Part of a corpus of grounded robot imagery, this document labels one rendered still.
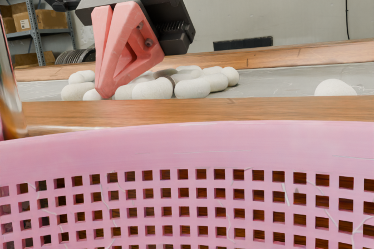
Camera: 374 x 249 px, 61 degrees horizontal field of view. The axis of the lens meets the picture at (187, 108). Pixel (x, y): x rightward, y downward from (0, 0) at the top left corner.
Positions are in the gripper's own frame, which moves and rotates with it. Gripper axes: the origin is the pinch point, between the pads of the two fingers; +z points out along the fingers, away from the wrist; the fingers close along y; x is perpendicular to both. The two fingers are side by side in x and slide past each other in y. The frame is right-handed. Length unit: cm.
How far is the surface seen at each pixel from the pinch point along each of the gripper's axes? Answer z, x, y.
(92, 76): -13.1, 13.2, -17.5
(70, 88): -0.8, 1.0, -5.2
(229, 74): -6.0, 6.0, 8.4
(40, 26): -149, 98, -201
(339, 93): 2.6, -2.0, 17.8
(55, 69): -18.4, 16.4, -31.6
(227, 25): -167, 133, -52
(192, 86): -1.5, 2.1, 6.9
